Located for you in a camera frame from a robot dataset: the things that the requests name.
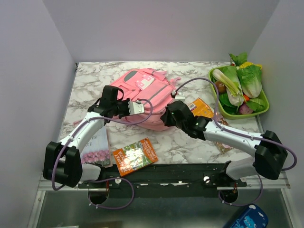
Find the green vegetable tray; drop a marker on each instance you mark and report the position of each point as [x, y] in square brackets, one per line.
[259, 104]

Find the brown illustrated notebook packet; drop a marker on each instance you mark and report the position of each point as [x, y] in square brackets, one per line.
[221, 145]

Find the black mounting rail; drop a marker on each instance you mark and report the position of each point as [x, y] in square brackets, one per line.
[165, 181]

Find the pink student backpack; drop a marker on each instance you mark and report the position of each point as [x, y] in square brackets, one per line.
[153, 90]

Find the purple pink radish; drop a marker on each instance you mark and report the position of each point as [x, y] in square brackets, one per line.
[244, 109]

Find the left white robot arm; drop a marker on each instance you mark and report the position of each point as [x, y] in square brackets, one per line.
[62, 164]

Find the brown round fruit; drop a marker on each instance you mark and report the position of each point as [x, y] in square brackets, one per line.
[221, 87]

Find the green lettuce head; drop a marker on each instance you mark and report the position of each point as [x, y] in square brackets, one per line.
[250, 78]

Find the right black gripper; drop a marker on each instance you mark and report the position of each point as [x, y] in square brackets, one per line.
[166, 117]

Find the orange card packet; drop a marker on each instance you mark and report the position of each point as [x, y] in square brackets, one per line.
[199, 108]

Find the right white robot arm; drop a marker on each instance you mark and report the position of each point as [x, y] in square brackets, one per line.
[266, 154]

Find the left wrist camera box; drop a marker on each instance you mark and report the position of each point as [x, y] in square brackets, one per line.
[135, 108]

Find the blue dinosaur pencil case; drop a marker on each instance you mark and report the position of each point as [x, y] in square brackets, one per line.
[250, 216]

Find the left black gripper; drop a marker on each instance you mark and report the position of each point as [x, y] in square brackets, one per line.
[125, 101]

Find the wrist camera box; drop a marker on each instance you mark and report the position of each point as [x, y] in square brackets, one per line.
[178, 96]
[135, 108]

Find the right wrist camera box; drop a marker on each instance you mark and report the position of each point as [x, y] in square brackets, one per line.
[178, 96]

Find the Designer Fate flower book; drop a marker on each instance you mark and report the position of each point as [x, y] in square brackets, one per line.
[97, 150]

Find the orange Treehouse book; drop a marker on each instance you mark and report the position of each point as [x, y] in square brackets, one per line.
[134, 157]

